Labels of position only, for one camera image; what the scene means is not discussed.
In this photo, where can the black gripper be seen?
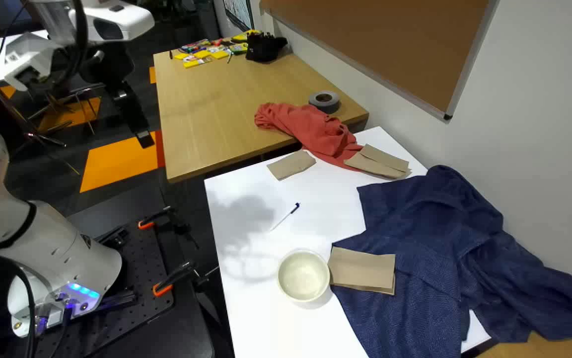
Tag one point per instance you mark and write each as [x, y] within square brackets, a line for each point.
[109, 66]

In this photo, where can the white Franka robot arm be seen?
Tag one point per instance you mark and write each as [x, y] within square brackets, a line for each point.
[49, 251]

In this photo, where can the white round bowl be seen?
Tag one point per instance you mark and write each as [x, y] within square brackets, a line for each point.
[305, 275]

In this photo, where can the orange floor mat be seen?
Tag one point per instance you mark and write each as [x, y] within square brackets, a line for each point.
[121, 162]

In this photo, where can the wooden table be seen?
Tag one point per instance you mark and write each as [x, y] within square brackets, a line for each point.
[220, 120]

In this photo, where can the white desk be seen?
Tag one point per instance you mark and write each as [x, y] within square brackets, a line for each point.
[1, 56]

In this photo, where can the black crumpled glove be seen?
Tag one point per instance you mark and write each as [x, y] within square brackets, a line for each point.
[268, 48]

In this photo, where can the red cloth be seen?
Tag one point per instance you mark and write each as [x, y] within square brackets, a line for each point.
[313, 130]

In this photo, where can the grey tape roll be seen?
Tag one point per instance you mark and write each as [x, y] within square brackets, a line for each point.
[325, 102]

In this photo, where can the cork pin board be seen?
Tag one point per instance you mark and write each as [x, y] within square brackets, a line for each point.
[379, 40]

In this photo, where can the dark blue cloth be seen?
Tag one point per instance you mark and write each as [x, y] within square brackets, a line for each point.
[446, 251]

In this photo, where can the black metal stand frame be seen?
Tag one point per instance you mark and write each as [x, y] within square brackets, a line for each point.
[49, 112]

